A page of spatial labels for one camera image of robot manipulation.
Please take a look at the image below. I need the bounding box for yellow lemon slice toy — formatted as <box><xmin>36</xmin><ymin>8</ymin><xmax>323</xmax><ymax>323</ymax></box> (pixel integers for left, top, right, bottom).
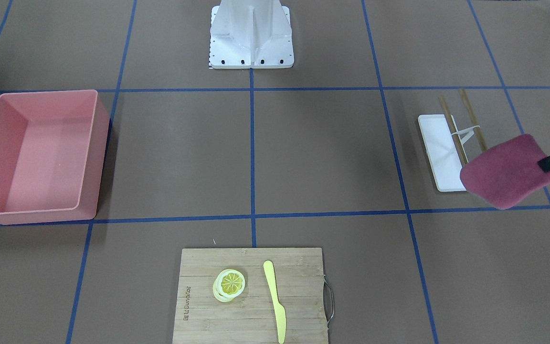
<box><xmin>212</xmin><ymin>269</ymin><xmax>246</xmax><ymax>302</ymax></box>

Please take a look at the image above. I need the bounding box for white rectangular tray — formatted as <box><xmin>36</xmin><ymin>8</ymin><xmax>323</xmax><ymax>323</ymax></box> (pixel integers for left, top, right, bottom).
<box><xmin>418</xmin><ymin>115</ymin><xmax>473</xmax><ymax>193</ymax></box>

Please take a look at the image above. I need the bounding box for maroon cleaning cloth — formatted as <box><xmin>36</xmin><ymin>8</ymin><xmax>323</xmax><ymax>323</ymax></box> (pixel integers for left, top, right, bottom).
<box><xmin>460</xmin><ymin>134</ymin><xmax>550</xmax><ymax>210</ymax></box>

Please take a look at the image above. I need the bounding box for pink plastic bin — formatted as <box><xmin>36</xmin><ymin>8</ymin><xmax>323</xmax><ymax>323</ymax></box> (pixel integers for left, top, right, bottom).
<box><xmin>0</xmin><ymin>89</ymin><xmax>110</xmax><ymax>225</ymax></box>

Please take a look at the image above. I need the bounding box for wooden chopstick with band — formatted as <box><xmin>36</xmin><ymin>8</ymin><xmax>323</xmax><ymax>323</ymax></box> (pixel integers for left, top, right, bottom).
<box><xmin>438</xmin><ymin>96</ymin><xmax>468</xmax><ymax>166</ymax></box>

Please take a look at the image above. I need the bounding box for bamboo cutting board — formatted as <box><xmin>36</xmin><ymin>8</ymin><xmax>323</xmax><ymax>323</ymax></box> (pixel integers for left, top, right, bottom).
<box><xmin>172</xmin><ymin>247</ymin><xmax>329</xmax><ymax>344</ymax></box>

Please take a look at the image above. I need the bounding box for yellow plastic knife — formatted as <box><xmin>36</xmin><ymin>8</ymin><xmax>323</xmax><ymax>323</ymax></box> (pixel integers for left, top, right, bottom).
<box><xmin>263</xmin><ymin>260</ymin><xmax>287</xmax><ymax>344</ymax></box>

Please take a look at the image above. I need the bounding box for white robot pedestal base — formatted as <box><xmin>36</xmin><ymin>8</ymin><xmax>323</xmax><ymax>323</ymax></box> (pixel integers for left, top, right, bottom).
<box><xmin>208</xmin><ymin>0</ymin><xmax>295</xmax><ymax>69</ymax></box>

